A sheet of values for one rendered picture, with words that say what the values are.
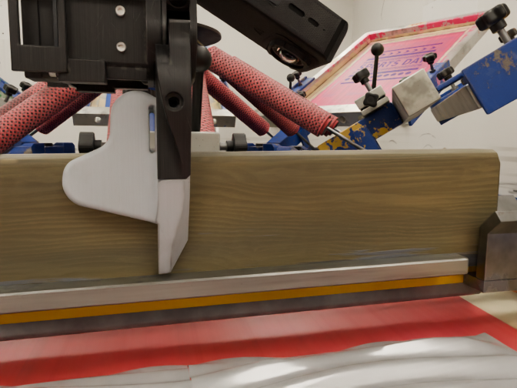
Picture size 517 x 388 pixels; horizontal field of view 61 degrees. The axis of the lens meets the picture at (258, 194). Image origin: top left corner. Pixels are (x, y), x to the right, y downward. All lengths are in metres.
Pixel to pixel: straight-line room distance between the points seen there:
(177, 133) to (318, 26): 0.10
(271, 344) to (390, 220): 0.10
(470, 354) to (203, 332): 0.15
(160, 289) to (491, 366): 0.17
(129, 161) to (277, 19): 0.10
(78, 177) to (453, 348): 0.21
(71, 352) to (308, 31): 0.22
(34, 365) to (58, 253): 0.06
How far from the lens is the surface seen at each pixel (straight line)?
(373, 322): 0.30
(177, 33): 0.21
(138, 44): 0.23
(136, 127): 0.22
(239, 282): 0.24
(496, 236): 0.31
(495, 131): 3.05
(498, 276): 0.32
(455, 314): 0.33
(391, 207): 0.28
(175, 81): 0.20
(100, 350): 0.27
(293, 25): 0.25
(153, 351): 0.26
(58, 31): 0.22
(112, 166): 0.22
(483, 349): 0.28
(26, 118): 0.89
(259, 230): 0.25
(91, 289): 0.24
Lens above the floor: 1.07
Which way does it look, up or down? 8 degrees down
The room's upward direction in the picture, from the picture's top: straight up
